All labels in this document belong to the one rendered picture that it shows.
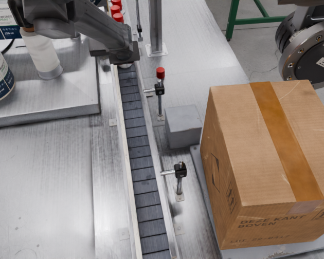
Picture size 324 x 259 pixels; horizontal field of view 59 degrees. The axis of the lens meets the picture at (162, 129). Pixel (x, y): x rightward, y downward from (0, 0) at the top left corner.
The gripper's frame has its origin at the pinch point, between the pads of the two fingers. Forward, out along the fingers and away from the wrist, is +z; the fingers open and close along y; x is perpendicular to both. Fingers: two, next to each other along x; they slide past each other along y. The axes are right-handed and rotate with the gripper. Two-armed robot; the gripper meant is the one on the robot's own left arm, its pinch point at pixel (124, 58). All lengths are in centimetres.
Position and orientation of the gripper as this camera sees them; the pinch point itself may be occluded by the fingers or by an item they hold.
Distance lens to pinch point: 107.0
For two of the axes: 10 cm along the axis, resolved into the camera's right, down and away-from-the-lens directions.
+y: -9.8, 1.5, -1.0
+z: -1.0, 0.0, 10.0
